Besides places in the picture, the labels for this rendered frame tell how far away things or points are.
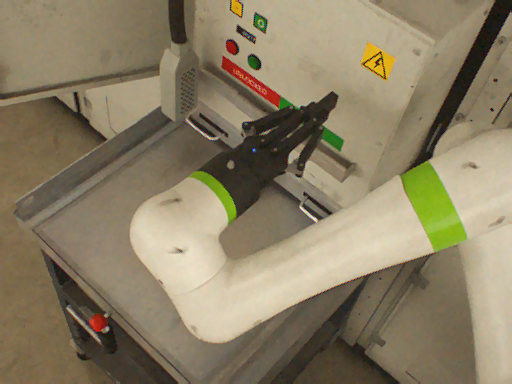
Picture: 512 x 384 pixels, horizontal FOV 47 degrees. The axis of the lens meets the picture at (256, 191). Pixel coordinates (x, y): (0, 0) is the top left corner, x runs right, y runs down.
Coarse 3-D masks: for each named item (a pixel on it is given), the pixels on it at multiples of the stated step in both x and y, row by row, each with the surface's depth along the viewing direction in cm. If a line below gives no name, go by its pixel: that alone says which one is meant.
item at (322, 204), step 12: (204, 108) 139; (204, 120) 141; (216, 120) 138; (216, 132) 141; (228, 132) 137; (240, 132) 135; (228, 144) 140; (276, 180) 135; (288, 180) 132; (300, 180) 129; (300, 192) 131; (312, 192) 128; (312, 204) 131; (324, 204) 128; (336, 204) 126; (324, 216) 130
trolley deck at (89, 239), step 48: (192, 144) 142; (96, 192) 131; (144, 192) 132; (288, 192) 137; (48, 240) 123; (96, 240) 124; (240, 240) 128; (96, 288) 118; (144, 288) 119; (336, 288) 123; (144, 336) 113; (192, 336) 114; (240, 336) 115; (288, 336) 116
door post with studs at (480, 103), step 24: (504, 24) 102; (504, 48) 104; (480, 72) 110; (504, 72) 107; (480, 96) 113; (504, 96) 109; (456, 120) 118; (480, 120) 116; (384, 288) 172; (360, 312) 189
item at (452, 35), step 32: (384, 0) 92; (416, 0) 93; (448, 0) 94; (480, 0) 95; (416, 32) 88; (448, 32) 90; (448, 64) 103; (416, 96) 99; (416, 128) 115; (384, 160) 110
